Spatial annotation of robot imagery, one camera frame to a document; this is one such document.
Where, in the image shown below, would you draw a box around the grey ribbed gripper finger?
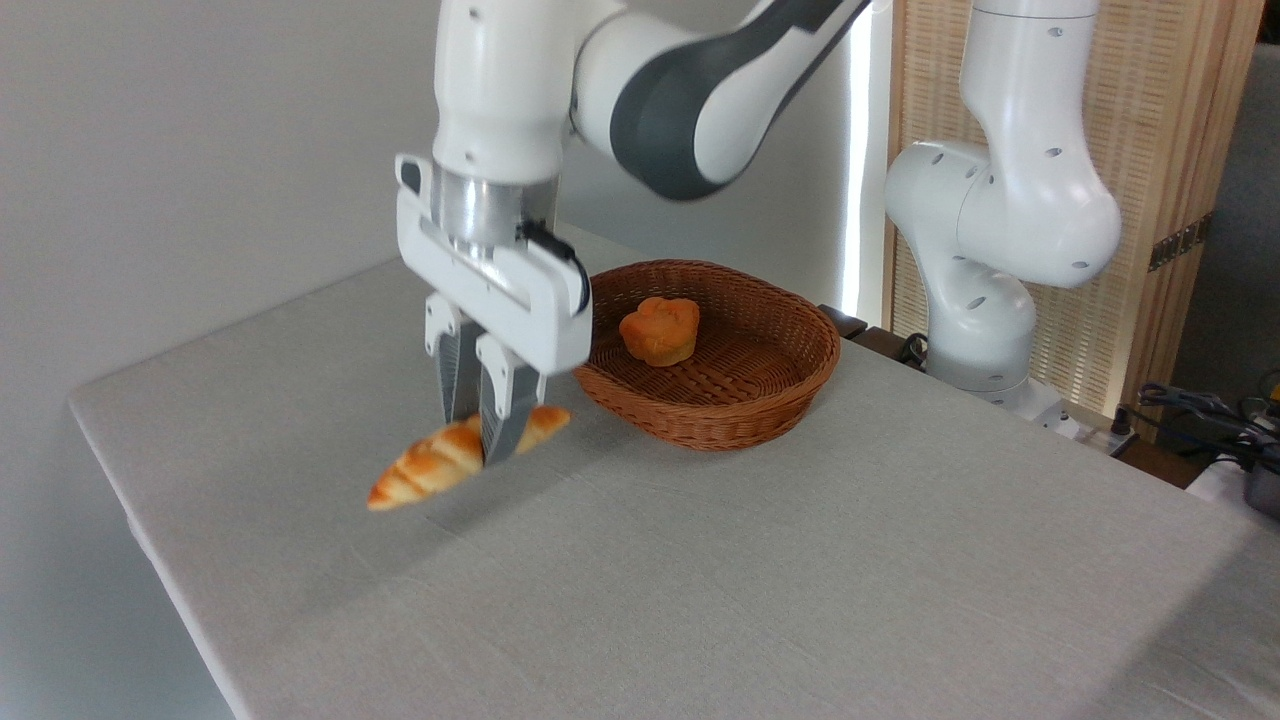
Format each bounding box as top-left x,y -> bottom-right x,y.
475,333 -> 548,468
424,293 -> 484,426

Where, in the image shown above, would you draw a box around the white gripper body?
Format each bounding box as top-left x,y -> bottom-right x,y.
396,188 -> 595,379

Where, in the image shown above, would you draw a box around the long braided bread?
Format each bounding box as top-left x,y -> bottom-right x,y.
366,404 -> 572,512

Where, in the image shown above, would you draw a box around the round muffin bread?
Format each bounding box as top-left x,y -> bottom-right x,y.
618,296 -> 701,368

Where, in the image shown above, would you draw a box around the brown wicker basket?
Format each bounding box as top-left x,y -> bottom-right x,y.
573,259 -> 842,452

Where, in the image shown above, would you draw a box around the dark brown wooden block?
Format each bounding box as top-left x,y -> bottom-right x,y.
818,303 -> 870,342

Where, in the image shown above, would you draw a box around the grey tablecloth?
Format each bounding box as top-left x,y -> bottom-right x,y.
68,220 -> 1280,720

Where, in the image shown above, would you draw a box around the metal screen hinge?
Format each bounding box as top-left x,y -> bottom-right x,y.
1148,214 -> 1215,273

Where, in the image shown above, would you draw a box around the wooden slatted screen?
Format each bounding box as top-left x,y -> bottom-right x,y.
885,0 -> 1267,417

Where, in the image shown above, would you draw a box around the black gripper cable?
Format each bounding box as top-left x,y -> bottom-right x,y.
519,219 -> 593,314

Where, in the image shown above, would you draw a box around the blue and black cable bundle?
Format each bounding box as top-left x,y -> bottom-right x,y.
1137,381 -> 1280,473

